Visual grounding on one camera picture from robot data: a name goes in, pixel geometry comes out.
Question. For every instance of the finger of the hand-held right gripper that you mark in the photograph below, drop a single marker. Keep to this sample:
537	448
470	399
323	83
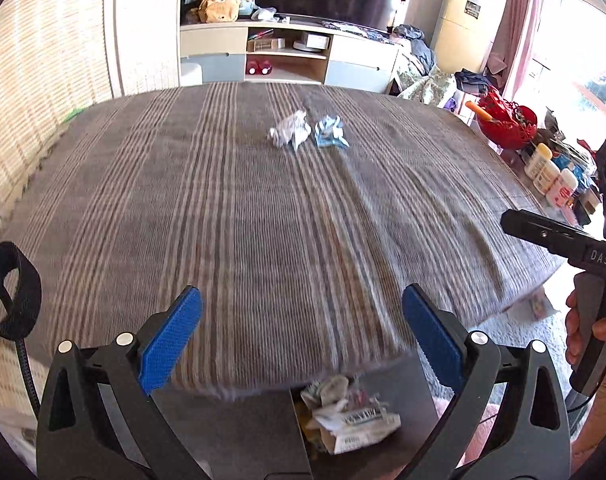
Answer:
538	232

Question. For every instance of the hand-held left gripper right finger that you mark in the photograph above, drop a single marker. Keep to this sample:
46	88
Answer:
433	340

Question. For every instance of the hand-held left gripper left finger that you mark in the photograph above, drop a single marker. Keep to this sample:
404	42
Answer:
170	340

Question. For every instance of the blue sock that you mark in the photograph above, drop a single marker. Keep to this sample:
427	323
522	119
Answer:
330	132

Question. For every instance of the white sock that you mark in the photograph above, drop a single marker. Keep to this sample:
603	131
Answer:
289	130

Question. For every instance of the person's right forearm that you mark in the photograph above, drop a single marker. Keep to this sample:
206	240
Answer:
603	410

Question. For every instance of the box of paper trash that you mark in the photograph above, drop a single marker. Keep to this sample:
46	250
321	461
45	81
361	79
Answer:
358	425

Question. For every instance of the person's right hand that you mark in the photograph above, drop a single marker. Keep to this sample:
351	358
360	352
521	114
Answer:
572	325

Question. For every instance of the white pink bottle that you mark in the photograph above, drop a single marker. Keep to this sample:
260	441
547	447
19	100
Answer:
562	190

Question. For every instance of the small printed card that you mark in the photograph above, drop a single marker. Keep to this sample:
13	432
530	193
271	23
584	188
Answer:
542	306

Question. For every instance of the cream bottle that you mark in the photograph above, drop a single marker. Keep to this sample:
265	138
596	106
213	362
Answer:
538	160

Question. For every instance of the blue packet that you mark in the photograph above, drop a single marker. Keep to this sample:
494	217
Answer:
575	170

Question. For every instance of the grey shaggy rug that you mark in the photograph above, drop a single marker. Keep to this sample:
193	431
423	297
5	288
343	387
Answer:
533	345

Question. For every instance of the red basket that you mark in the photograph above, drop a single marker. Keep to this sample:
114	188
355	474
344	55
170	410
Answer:
503	130

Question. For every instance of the crumpled white paper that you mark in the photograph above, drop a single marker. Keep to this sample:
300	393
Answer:
328	390

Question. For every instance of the grey plaid blanket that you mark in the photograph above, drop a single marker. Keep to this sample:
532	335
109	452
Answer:
233	210

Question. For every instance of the dark blue folded clothes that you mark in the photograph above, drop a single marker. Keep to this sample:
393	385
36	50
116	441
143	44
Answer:
473	82

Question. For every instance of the window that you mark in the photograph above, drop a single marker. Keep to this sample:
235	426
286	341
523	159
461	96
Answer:
573	60

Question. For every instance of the floral cloth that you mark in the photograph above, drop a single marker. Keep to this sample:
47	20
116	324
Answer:
428	87

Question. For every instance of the blue grey clothes pile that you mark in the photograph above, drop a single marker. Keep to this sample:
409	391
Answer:
415	50

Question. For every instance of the pink curtain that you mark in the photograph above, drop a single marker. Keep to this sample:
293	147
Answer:
525	10

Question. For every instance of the cream standing air conditioner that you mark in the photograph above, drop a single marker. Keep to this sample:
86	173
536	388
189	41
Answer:
463	20

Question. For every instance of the white wooden tv cabinet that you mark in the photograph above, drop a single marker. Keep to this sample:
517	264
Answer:
353	55

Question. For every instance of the white round stool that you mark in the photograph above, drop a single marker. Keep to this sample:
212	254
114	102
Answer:
191	72

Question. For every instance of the woven bamboo blind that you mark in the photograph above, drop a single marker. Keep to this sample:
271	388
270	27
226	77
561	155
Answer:
43	85

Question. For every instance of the red toy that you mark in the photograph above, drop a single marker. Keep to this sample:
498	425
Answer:
259	67

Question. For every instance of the white round device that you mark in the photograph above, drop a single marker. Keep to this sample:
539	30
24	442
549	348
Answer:
310	42

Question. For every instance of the brown cardboard box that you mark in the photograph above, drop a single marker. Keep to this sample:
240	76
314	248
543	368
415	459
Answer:
265	45

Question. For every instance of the brown stuffed toy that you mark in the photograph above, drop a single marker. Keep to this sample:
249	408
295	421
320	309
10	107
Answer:
220	2

